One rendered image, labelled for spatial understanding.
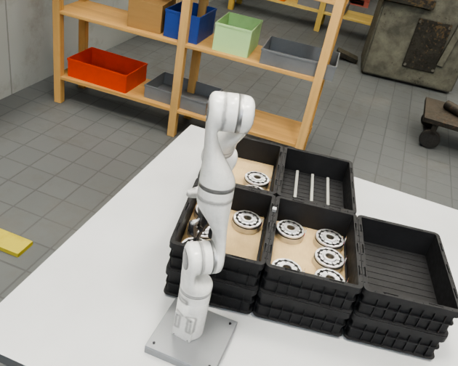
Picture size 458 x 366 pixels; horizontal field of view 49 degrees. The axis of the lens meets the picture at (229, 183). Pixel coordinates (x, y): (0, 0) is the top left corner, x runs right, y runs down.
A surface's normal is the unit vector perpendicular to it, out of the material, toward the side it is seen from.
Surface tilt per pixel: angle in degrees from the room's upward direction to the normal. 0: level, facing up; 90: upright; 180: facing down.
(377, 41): 90
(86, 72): 90
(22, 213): 0
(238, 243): 0
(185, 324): 90
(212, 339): 0
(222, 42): 90
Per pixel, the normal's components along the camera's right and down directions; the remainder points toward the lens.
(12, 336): 0.17, -0.83
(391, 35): -0.22, 0.50
